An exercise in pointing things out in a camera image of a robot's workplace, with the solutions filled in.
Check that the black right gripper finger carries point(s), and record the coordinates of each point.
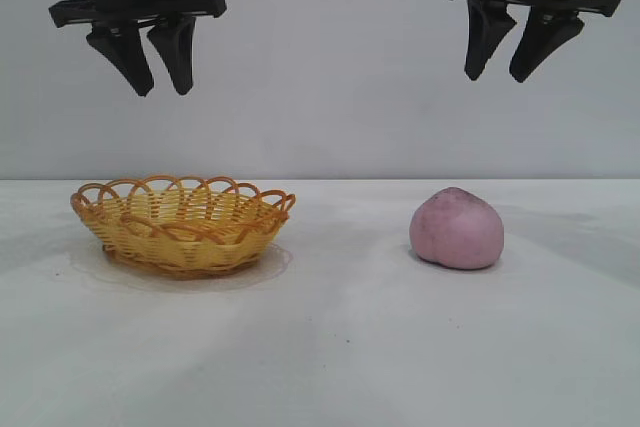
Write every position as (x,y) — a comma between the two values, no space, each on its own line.
(542,42)
(485,32)

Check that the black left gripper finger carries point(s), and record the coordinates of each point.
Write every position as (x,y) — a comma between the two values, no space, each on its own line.
(177,52)
(125,57)

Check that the yellow woven wicker basket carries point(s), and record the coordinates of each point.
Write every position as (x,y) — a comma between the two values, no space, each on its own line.
(190,252)

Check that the pink peach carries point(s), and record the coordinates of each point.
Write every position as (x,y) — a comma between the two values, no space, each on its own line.
(457,232)

